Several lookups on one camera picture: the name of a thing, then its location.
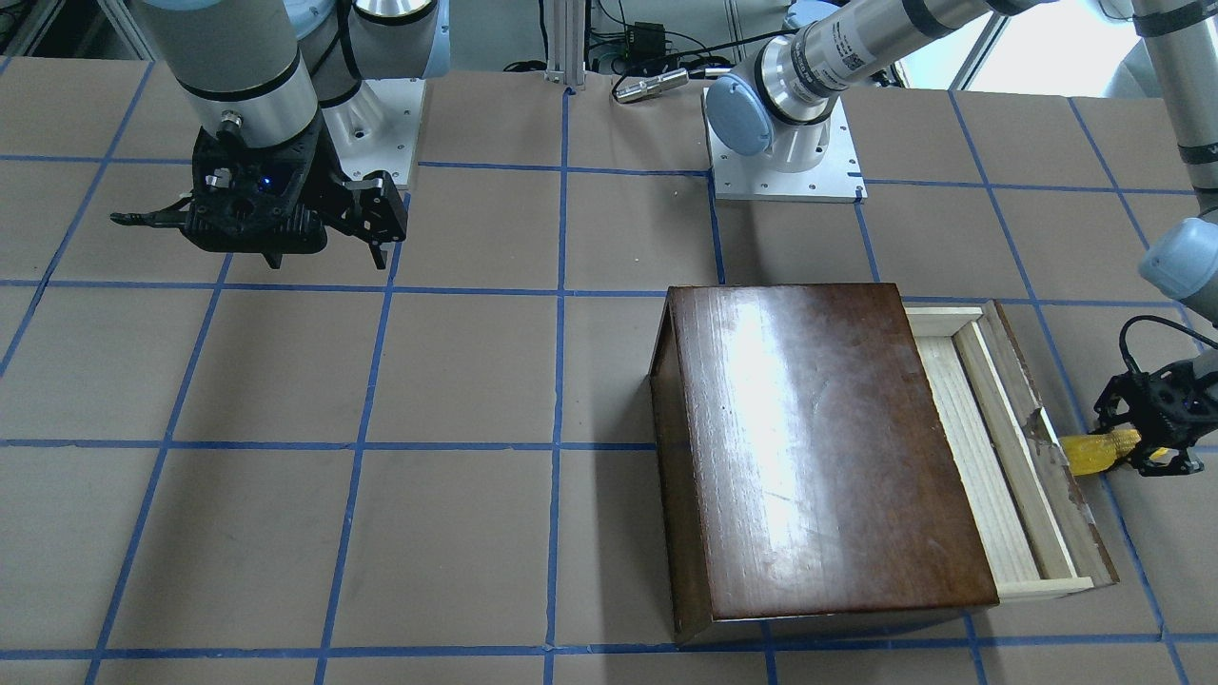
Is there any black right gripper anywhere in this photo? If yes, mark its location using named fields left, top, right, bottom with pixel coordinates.
left=110, top=122, right=408, bottom=271

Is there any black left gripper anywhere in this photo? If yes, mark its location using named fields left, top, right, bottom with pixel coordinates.
left=1093, top=362, right=1217, bottom=478

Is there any yellow toy corn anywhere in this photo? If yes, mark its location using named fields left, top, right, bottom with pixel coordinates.
left=1060, top=428, right=1141, bottom=477

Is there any light wooden drawer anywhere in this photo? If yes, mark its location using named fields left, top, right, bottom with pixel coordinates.
left=906, top=301, right=1121, bottom=603

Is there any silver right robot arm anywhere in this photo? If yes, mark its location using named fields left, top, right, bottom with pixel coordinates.
left=135, top=1, right=1161, bottom=456

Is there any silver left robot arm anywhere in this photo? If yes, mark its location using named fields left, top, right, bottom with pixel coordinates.
left=705, top=1, right=1216, bottom=477

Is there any dark wooden drawer cabinet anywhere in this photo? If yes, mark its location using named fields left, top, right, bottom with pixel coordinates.
left=648, top=283, right=999, bottom=644

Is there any silver cylinder tool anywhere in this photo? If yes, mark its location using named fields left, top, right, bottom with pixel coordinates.
left=613, top=67, right=689, bottom=105

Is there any black power adapter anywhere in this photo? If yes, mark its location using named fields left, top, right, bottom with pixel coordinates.
left=622, top=21, right=667, bottom=61

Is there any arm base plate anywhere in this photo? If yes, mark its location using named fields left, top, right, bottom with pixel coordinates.
left=323, top=79, right=428, bottom=191
left=706, top=101, right=868, bottom=204

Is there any aluminium frame post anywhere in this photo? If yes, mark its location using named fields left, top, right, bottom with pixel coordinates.
left=540, top=0, right=590, bottom=91

